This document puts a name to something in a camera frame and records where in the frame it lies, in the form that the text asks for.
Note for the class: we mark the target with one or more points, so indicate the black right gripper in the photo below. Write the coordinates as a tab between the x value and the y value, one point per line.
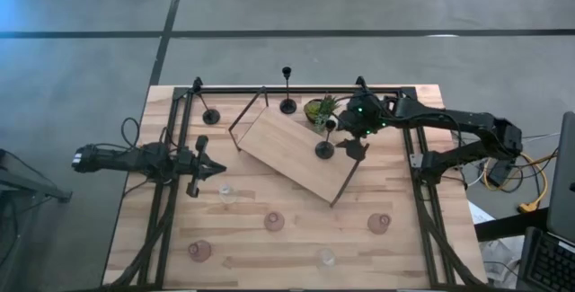
364	114

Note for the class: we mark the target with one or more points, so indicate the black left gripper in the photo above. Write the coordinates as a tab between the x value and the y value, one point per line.
193	166

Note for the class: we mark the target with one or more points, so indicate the clear glass candle holder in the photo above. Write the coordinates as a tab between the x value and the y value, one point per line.
227	194
325	259

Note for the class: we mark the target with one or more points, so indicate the black metal candlestick holder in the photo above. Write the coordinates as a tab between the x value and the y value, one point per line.
211	117
324	150
288	106

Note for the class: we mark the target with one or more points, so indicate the pink glass candle holder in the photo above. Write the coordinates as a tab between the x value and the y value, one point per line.
274	222
200	251
378	224

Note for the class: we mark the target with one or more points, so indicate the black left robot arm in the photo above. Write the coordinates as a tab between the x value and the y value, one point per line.
117	161

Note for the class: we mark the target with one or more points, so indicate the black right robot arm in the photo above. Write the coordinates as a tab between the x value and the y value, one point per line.
449	119

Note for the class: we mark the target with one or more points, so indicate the potted artificial succulent plant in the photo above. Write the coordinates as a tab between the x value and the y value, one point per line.
321	110

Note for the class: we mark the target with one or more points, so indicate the white paper sheet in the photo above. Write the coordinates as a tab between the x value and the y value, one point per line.
478	215

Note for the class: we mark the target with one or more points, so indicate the black power brick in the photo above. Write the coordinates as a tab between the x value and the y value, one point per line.
499	173

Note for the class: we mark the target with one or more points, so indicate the dark side table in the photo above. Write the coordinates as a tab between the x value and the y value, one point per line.
40	188

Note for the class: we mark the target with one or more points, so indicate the clear plastic bag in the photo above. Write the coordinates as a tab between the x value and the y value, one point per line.
498	256

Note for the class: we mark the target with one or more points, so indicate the grey laptop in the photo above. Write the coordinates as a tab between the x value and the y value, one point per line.
563	175

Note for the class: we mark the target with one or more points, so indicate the grey metal bracket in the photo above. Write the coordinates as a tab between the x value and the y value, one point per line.
415	161

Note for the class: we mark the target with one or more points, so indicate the wooden shelf with black frame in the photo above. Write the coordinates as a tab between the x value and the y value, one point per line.
287	148

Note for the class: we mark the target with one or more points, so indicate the black aluminium table frame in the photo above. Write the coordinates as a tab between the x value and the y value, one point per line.
314	90

